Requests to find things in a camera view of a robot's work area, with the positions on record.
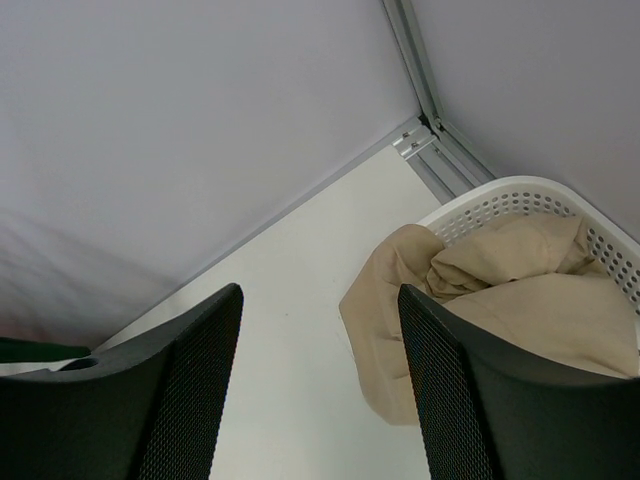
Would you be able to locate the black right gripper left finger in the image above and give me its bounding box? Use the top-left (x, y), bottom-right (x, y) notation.
top-left (1, 284), bottom-right (244, 479)

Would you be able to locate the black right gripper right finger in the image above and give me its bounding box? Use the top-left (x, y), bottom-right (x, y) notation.
top-left (398, 284), bottom-right (639, 479)

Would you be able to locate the beige t shirt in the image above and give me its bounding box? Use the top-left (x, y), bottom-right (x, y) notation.
top-left (339, 214), bottom-right (639, 425)

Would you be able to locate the green white raglan shirt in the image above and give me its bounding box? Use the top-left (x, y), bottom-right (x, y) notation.
top-left (1, 337), bottom-right (91, 376)

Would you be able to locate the white perforated laundry basket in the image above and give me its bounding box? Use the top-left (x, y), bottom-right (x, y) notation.
top-left (419, 176), bottom-right (639, 313)

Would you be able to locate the aluminium corner frame post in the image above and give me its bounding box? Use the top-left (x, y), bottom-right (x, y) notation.
top-left (382, 0), bottom-right (496, 203)

